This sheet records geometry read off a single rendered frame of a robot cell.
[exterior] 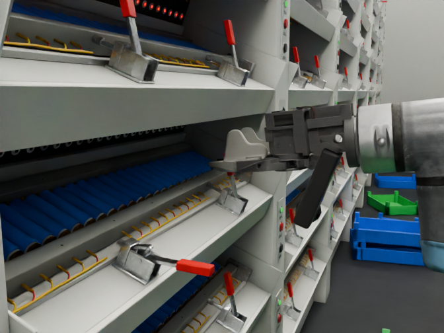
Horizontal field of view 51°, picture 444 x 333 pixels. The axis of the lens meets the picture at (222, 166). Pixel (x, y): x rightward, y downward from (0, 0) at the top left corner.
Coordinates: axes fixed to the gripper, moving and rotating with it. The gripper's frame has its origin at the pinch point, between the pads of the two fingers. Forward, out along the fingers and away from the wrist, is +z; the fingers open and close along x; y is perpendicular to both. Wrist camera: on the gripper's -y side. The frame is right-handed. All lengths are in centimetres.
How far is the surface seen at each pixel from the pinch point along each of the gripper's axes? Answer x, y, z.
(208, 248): 13.8, -8.4, -2.6
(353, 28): -156, 39, -7
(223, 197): 0.8, -4.6, 0.0
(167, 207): 13.0, -3.2, 2.8
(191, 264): 27.0, -5.7, -7.0
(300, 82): -42.4, 12.9, -4.2
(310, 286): -64, -45, 3
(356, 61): -156, 24, -7
